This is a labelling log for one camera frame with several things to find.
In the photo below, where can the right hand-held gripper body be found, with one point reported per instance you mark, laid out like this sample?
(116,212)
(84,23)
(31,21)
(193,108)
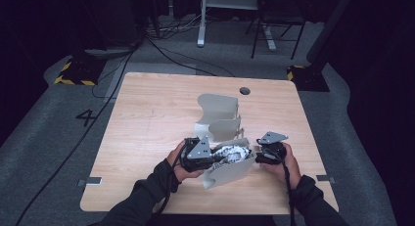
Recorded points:
(272,152)

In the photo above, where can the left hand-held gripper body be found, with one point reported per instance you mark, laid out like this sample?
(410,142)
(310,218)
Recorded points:
(199,151)

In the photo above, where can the striped knitted cloth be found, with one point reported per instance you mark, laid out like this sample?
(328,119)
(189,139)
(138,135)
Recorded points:
(233,153)

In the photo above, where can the person's right hand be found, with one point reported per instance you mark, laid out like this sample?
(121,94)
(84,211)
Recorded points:
(287,172)

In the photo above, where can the person's left hand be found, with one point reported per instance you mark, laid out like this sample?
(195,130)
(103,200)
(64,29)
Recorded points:
(177,172)

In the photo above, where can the small grey floor plate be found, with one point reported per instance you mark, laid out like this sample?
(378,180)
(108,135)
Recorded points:
(325,178)
(91,181)

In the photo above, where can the dark slanted stand pole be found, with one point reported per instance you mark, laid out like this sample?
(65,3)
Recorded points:
(326,30)

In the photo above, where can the grey flat floor base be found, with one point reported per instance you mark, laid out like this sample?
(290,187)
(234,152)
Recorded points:
(107,52)

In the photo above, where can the black chair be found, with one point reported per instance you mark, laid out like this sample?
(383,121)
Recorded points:
(280,10)

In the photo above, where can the black base plate yellow corner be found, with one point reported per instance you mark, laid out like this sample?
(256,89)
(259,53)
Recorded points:
(310,79)

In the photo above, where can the white desk frame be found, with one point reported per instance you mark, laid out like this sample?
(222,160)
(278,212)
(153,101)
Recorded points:
(201,23)

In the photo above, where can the black yellow striped base plate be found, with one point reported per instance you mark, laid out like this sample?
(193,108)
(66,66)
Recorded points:
(81,72)

